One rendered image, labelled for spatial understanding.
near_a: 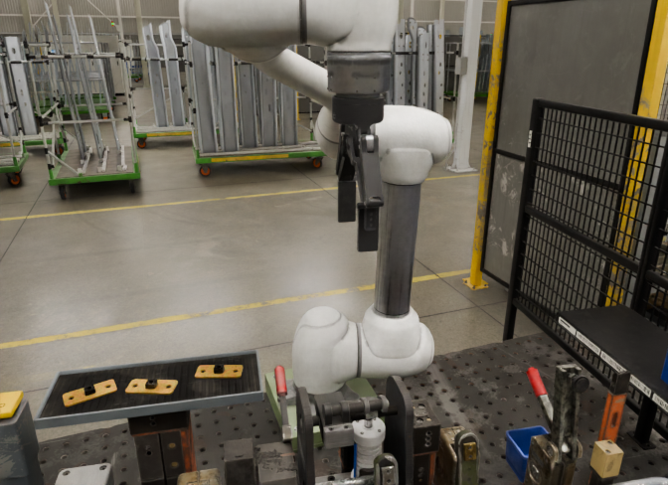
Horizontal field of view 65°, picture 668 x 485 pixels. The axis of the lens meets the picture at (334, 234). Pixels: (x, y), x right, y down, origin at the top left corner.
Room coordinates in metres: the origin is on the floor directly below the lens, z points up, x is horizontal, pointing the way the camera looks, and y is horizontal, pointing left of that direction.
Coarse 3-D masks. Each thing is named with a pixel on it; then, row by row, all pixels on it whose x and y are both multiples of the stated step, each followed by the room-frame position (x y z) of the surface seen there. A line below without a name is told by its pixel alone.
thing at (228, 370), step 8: (200, 368) 0.83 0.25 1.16; (208, 368) 0.83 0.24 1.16; (216, 368) 0.82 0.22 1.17; (224, 368) 0.83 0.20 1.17; (232, 368) 0.83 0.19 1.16; (240, 368) 0.83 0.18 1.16; (200, 376) 0.81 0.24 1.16; (208, 376) 0.81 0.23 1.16; (216, 376) 0.81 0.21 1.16; (224, 376) 0.81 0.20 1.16; (232, 376) 0.81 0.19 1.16; (240, 376) 0.81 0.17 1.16
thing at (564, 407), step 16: (560, 368) 0.76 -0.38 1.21; (576, 368) 0.76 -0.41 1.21; (560, 384) 0.75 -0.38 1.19; (576, 384) 0.72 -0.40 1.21; (560, 400) 0.74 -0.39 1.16; (576, 400) 0.74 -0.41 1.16; (560, 416) 0.73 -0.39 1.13; (576, 416) 0.74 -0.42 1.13; (560, 432) 0.73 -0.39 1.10; (576, 432) 0.73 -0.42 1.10; (560, 448) 0.73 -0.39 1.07; (576, 448) 0.73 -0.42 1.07
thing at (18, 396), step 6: (0, 396) 0.76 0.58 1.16; (6, 396) 0.76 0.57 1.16; (12, 396) 0.76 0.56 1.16; (18, 396) 0.76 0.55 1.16; (0, 402) 0.74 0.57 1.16; (6, 402) 0.74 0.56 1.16; (12, 402) 0.74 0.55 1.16; (18, 402) 0.75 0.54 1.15; (0, 408) 0.72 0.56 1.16; (6, 408) 0.72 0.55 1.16; (12, 408) 0.72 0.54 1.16; (0, 414) 0.71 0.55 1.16; (6, 414) 0.71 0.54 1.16; (12, 414) 0.72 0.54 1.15
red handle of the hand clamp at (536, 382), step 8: (528, 376) 0.85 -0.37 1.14; (536, 376) 0.84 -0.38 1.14; (536, 384) 0.83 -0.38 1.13; (536, 392) 0.82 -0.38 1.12; (544, 392) 0.81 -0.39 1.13; (544, 400) 0.80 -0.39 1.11; (544, 408) 0.79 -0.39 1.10; (552, 408) 0.79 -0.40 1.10; (552, 416) 0.78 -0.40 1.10; (552, 424) 0.77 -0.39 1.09; (568, 448) 0.73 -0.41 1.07
